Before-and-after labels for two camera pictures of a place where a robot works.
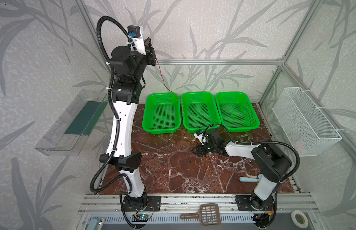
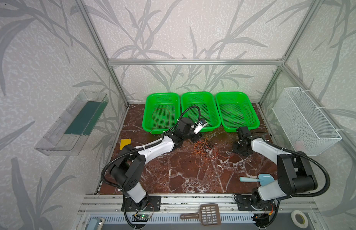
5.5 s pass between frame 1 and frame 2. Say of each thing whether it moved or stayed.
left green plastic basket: stayed
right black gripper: moved
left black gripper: moved
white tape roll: stayed
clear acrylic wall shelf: stayed
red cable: moved
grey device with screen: stayed
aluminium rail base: stayed
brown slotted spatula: stayed
